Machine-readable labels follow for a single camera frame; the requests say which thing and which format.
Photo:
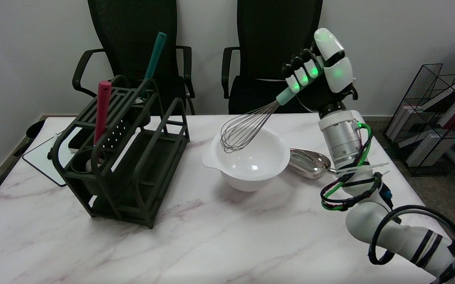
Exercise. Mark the black waste bin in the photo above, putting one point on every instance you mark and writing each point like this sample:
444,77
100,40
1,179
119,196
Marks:
35,130

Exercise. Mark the dark green utensil rack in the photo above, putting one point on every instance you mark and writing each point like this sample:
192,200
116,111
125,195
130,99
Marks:
129,185

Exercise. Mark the black mesh office chair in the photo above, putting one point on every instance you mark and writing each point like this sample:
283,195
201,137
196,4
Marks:
267,39
133,39

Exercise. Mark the shiny metal scoop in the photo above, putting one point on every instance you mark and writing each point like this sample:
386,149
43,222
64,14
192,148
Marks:
310,163

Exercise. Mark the maroon book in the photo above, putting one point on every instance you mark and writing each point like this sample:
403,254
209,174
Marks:
454,98

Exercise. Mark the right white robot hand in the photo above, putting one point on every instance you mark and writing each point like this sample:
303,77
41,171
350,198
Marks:
326,92

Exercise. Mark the white mixing bowl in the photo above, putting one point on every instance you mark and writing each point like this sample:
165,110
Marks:
251,169

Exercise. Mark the white board with black edge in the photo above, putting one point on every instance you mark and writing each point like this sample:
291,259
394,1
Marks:
42,157

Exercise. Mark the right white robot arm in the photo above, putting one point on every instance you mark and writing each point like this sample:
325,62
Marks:
340,138

